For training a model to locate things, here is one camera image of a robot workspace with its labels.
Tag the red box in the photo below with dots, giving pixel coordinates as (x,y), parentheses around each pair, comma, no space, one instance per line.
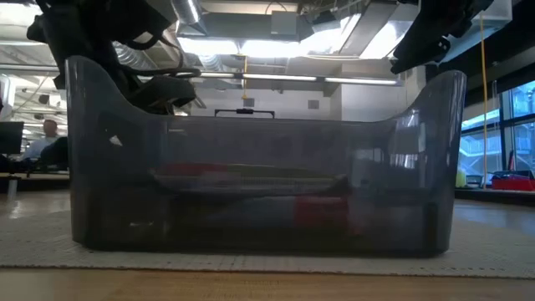
(512,184)

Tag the black office chair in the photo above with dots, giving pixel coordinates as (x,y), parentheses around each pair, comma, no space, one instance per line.
(56,152)

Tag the black bracket bar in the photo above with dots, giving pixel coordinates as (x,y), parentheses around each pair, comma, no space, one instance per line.
(244,111)

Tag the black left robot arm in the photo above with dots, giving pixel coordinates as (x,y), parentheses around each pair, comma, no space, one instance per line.
(83,33)

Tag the yellow hanging sign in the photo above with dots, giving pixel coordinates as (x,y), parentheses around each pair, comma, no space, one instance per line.
(245,94)

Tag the black computer monitor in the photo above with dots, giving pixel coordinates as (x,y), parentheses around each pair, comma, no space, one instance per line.
(10,138)

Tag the grey woven mat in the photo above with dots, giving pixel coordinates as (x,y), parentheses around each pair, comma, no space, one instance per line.
(42,246)

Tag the silver spiral ceiling duct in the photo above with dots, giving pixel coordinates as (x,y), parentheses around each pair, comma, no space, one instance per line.
(125,52)

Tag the person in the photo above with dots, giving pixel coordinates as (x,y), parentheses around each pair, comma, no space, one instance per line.
(42,144)

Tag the yellow-green cup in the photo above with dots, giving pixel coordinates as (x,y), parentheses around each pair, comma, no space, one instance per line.
(461,180)

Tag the long ceiling light bar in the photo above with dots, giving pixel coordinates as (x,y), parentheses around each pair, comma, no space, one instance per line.
(276,77)

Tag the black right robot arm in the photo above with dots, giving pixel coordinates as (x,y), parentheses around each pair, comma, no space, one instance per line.
(455,16)

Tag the silver rectangular ceiling duct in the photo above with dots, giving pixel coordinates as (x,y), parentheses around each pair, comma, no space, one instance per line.
(368,33)

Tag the dark grey translucent bin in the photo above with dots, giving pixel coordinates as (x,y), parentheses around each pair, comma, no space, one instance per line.
(267,138)

